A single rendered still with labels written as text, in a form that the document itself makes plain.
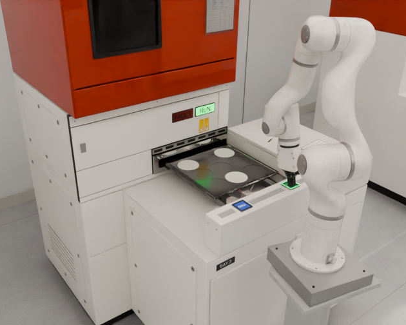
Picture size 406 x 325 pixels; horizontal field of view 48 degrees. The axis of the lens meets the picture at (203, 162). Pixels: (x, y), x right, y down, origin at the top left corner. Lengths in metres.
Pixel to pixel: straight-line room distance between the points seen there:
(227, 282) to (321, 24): 0.99
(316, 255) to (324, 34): 0.71
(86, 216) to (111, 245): 0.23
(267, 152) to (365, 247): 1.33
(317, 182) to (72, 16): 1.00
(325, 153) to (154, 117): 0.89
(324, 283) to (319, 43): 0.75
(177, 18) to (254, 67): 2.62
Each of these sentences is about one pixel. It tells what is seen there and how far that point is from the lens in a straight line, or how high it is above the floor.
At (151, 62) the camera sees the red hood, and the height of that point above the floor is 1.39.
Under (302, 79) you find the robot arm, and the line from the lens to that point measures 1.66.
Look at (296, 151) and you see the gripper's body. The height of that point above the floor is 1.13.
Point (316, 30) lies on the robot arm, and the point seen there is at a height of 1.63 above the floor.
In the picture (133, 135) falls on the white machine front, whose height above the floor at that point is 1.07.
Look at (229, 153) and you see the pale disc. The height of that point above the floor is 0.90.
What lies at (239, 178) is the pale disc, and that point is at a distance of 2.03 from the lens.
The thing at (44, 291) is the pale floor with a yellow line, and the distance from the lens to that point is 2.89.
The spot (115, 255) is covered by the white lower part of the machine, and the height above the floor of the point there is 0.47.
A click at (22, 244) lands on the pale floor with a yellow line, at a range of 3.28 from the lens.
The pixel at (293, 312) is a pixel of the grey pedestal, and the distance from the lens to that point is 1.79.
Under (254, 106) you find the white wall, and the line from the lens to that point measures 4.66.
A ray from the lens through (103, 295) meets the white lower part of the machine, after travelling 2.40.
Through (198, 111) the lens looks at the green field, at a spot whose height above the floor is 1.10.
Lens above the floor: 1.91
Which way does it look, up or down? 28 degrees down
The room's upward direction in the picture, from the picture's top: 1 degrees clockwise
